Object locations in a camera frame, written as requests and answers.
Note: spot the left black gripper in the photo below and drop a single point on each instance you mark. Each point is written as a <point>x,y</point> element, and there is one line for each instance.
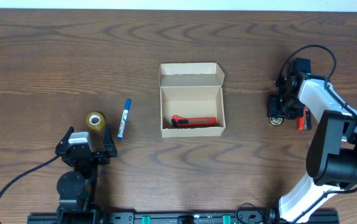
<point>95,156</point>

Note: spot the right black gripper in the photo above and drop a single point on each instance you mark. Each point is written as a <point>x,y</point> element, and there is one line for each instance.
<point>279,109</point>

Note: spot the red stapler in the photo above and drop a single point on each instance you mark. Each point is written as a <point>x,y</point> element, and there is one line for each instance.
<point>305,122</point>

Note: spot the yellow clear tape roll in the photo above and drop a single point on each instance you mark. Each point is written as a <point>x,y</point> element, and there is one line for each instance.
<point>95,120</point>

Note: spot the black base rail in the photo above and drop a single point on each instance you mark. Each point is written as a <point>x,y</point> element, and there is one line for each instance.
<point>244,216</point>

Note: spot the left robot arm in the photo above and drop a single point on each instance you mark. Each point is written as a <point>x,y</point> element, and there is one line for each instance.
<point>77,188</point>

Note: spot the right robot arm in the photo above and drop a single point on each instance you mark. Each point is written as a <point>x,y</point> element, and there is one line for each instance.
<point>331,161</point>

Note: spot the open cardboard box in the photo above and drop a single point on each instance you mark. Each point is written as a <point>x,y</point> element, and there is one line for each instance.
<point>191,90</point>

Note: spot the red utility knife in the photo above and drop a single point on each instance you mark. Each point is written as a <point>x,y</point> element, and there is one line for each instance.
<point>182,122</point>

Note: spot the black correction tape dispenser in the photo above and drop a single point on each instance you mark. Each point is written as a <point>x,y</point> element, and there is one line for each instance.
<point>275,121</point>

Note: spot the blue whiteboard marker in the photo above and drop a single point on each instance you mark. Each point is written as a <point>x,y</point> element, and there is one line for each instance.
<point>124,119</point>

